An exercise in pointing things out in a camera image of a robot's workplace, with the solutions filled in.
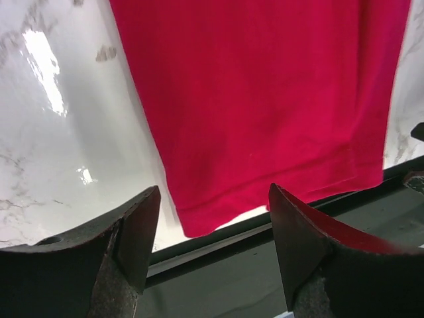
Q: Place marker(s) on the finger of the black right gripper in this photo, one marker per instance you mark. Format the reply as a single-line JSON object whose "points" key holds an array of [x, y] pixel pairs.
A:
{"points": [[418, 132]]}

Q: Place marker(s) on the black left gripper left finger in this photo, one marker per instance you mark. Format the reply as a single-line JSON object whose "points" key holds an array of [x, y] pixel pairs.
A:
{"points": [[97, 269]]}

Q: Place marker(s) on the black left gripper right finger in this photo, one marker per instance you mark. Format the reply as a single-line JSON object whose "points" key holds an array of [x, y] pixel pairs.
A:
{"points": [[330, 269]]}

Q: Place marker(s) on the crimson red t shirt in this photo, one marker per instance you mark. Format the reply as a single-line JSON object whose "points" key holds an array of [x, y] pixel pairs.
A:
{"points": [[239, 95]]}

